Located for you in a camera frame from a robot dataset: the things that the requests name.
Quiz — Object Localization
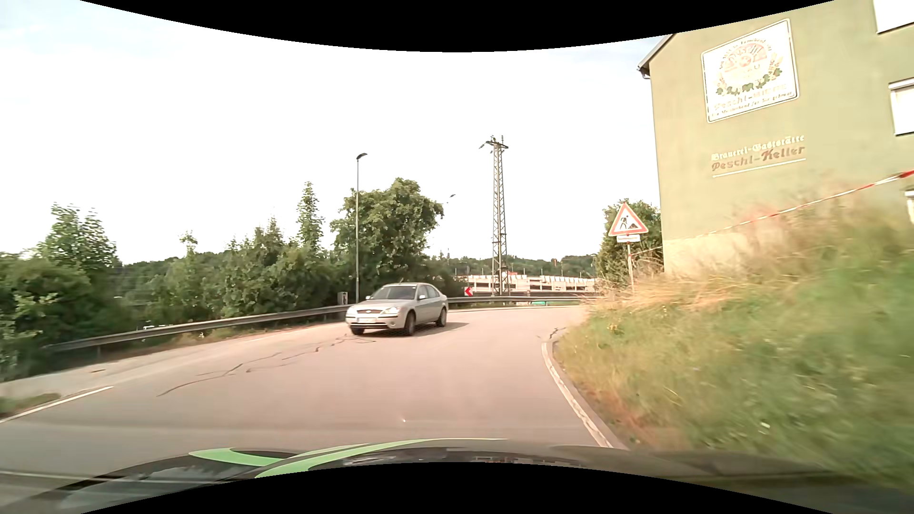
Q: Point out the lattice steel pylon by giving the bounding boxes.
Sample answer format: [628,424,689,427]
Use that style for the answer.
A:
[480,136,511,297]

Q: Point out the silver car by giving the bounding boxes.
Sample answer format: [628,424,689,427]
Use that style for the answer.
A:
[346,283,449,336]

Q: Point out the pale long building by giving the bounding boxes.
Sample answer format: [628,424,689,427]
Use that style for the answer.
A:
[457,274,598,294]

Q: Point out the grey asphalt road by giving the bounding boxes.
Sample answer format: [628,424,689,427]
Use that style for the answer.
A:
[0,306,616,489]

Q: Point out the tree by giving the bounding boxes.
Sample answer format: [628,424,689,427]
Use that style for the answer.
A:
[595,199,664,285]

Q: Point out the triangular warning road sign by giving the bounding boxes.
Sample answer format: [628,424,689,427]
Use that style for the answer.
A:
[607,202,650,292]

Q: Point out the road markings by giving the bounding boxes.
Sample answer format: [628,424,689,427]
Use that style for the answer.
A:
[0,330,615,449]

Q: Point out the car's own bonnet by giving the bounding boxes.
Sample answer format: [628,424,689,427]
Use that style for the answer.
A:
[0,437,914,514]

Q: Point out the row of trees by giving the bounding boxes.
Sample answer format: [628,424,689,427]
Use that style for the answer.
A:
[0,178,465,379]

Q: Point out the grass bank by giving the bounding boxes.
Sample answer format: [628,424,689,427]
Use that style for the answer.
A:
[556,187,914,489]

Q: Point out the green building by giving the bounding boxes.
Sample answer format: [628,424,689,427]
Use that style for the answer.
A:
[637,0,914,278]

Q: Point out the red and white barrier tape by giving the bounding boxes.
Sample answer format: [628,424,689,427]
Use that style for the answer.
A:
[628,169,914,257]

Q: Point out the grass verge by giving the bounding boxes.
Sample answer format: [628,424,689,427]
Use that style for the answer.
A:
[0,393,62,418]

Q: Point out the lamp post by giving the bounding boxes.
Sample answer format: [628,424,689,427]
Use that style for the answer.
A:
[354,152,369,304]

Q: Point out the grey guard rail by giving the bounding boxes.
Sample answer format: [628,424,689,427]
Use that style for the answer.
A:
[44,295,602,355]

